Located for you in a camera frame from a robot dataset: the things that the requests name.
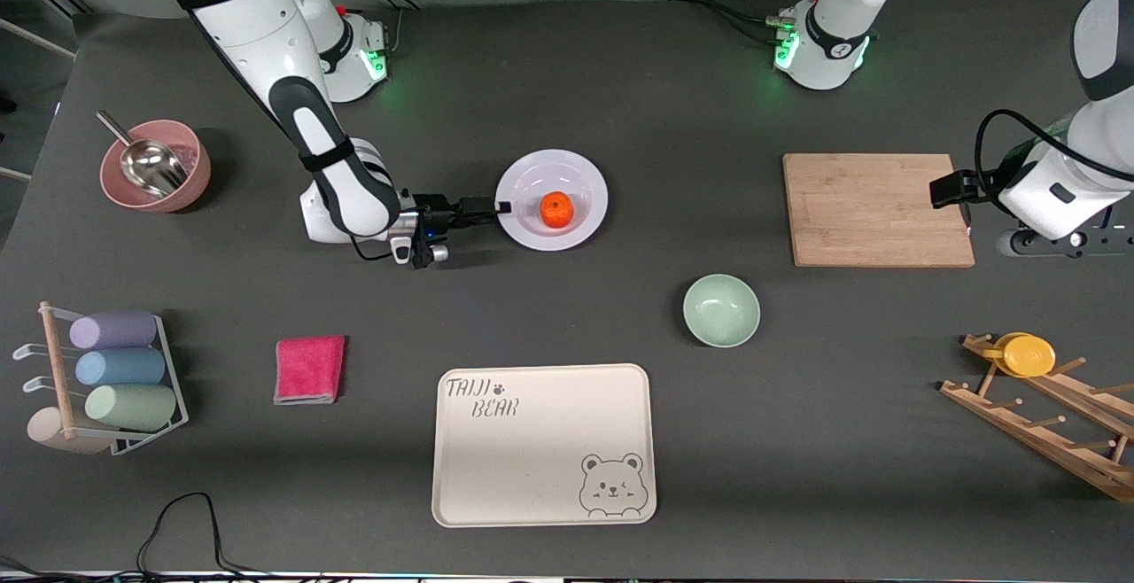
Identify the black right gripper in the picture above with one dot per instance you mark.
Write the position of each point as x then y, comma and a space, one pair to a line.
437, 212

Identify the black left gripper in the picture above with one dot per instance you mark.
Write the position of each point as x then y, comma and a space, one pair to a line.
951, 188

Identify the orange fruit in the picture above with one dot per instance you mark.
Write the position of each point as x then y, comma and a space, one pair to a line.
556, 210

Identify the white round plate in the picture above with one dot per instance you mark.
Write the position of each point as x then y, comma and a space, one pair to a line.
576, 175

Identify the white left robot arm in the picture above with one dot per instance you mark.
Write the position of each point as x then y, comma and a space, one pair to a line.
833, 51

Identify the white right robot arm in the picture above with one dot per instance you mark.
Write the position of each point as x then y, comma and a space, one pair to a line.
257, 42

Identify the bamboo cutting board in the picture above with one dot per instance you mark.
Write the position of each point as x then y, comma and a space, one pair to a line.
868, 211

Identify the yellow cup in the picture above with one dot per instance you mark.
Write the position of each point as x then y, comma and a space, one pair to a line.
1028, 357

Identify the pink folded cloth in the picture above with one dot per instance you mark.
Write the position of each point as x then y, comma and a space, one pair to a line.
309, 369

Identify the cream bear print tray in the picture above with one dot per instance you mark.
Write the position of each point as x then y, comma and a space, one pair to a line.
532, 459

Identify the light green bowl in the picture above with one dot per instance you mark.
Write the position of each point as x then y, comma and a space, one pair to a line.
721, 310

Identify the wooden peg drying rack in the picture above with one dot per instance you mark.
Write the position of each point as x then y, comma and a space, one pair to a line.
1036, 437

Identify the pink bowl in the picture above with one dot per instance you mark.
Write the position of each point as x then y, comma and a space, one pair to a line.
197, 171

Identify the metal scoop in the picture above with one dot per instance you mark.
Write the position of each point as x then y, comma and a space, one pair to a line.
151, 167

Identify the purple cup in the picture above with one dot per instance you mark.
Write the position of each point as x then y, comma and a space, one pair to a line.
115, 330

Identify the blue cup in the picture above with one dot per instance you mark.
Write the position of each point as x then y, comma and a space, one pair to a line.
121, 368

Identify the green cup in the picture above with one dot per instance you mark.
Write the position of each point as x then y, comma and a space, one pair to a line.
131, 407

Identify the beige cup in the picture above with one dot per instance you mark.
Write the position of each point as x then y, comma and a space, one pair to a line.
49, 434

